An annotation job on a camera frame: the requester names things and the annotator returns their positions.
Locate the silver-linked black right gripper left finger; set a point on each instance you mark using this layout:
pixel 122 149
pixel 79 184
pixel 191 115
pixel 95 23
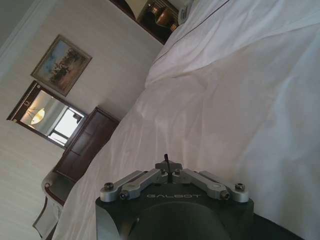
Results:
pixel 140 180

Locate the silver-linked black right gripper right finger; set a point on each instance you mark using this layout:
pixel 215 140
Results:
pixel 207 181

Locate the white bed sheet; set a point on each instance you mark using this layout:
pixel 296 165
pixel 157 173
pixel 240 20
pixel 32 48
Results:
pixel 225 130

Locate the dark wooden dresser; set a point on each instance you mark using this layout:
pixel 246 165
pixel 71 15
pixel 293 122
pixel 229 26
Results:
pixel 86 143

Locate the white upholstered wooden chair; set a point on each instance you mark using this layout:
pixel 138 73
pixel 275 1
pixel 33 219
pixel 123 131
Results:
pixel 53 195

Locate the dark wood framed mirror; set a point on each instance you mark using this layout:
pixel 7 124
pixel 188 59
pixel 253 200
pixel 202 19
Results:
pixel 47 116

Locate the framed landscape painting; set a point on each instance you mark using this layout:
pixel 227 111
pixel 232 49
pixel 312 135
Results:
pixel 60 64

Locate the white duvet with brown piping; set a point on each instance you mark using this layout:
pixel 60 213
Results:
pixel 225 37

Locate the dark wooden bedside cabinet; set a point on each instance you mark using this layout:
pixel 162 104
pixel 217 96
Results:
pixel 152 27

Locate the small copper pot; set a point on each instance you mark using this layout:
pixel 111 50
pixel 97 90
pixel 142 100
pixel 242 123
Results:
pixel 173 26

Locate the large copper vase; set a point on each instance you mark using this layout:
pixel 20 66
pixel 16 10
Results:
pixel 163 15

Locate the dark bronze vase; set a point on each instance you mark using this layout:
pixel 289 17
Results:
pixel 153 9

